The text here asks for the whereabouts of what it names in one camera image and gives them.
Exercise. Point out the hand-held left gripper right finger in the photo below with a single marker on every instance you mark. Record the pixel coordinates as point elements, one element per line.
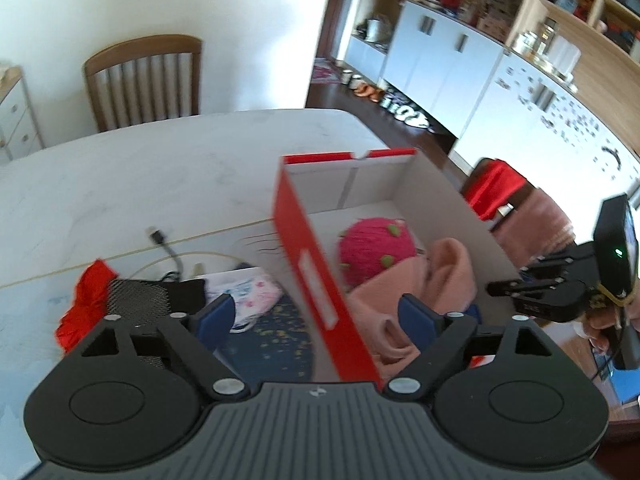
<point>417,320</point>

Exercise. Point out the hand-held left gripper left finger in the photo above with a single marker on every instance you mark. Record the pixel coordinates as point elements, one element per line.
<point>215,315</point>

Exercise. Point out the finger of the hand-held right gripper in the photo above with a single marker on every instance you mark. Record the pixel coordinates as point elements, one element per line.
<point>555,262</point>
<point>510,289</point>

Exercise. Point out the printed face mask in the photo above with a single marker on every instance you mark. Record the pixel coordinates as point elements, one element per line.
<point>255,290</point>

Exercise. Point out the pink garment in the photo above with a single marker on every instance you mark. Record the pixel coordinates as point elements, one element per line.
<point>445,270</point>

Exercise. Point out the black mesh pouch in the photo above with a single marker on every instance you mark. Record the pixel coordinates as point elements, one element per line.
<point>135,295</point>

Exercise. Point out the red and white cardboard box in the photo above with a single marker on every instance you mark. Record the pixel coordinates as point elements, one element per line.
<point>310,240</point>

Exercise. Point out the red cloth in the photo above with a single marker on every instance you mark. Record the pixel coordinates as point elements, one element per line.
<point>87,290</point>
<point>500,185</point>

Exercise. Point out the person's right hand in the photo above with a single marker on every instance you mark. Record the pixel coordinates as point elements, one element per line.
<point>600,330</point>

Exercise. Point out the pink towel on chair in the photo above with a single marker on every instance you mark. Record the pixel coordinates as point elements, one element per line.
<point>540,225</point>

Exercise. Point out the pink strawberry plush toy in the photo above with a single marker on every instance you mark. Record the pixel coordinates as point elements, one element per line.
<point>370,250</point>

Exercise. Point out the white cabinet with stickers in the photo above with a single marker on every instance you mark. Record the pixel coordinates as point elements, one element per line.
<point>540,150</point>

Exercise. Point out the light blue printed table mat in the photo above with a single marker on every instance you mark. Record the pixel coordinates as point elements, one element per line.
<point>35,320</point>

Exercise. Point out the row of shoes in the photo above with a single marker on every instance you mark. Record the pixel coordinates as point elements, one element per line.
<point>405,112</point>

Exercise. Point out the red patterned rug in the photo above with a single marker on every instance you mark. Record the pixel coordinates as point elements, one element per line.
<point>325,72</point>

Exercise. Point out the white drawer sideboard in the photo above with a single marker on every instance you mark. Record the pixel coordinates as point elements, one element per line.
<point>15,115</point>

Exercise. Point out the dark wooden door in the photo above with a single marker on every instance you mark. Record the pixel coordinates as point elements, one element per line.
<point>335,15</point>

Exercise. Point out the wooden wall shelf unit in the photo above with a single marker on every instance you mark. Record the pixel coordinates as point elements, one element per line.
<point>590,45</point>

